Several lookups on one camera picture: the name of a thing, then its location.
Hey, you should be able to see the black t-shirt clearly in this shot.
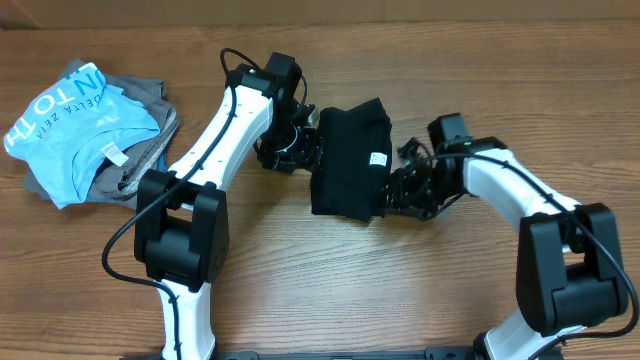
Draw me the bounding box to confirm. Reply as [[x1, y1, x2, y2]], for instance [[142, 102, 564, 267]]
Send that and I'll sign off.
[[310, 98, 392, 222]]

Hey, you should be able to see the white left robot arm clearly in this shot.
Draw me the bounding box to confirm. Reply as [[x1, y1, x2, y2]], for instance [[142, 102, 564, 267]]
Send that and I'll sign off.
[[134, 52, 323, 359]]

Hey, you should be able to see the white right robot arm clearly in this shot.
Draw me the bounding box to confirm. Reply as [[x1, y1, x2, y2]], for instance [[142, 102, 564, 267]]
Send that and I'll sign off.
[[384, 113, 639, 360]]

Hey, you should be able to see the grey folded garment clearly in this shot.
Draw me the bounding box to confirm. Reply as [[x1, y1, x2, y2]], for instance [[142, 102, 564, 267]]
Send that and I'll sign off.
[[25, 59, 179, 206]]

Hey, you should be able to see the light blue printed t-shirt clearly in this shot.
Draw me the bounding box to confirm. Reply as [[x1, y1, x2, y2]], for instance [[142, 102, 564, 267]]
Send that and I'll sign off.
[[3, 62, 160, 209]]

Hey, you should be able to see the brown cardboard backboard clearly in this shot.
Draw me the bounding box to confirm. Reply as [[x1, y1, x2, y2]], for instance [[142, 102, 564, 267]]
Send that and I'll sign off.
[[1, 0, 639, 29]]

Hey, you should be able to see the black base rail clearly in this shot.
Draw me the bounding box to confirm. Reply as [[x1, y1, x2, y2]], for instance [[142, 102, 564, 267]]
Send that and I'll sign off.
[[119, 345, 564, 360]]

